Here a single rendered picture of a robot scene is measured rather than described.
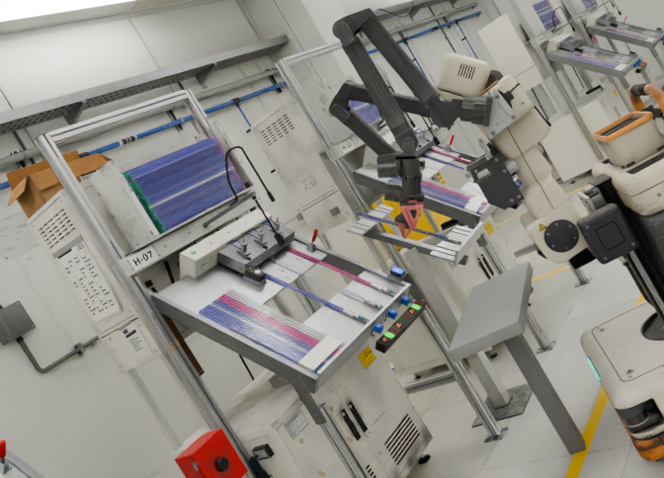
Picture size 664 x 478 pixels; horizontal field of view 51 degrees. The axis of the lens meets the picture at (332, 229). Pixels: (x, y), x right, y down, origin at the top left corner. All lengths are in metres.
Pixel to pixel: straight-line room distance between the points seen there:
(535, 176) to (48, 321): 2.73
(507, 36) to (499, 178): 4.77
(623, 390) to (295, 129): 2.22
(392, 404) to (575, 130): 4.43
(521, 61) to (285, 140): 3.56
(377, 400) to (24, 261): 2.13
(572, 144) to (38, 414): 5.12
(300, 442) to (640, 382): 1.15
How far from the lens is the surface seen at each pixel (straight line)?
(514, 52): 6.91
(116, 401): 4.10
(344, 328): 2.49
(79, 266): 2.83
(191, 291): 2.62
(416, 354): 3.93
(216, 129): 3.07
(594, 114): 6.83
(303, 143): 3.74
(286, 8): 5.96
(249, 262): 2.69
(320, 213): 3.83
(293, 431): 2.58
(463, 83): 2.20
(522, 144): 2.24
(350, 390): 2.81
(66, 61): 4.84
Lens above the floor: 1.24
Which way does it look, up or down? 4 degrees down
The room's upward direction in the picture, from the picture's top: 31 degrees counter-clockwise
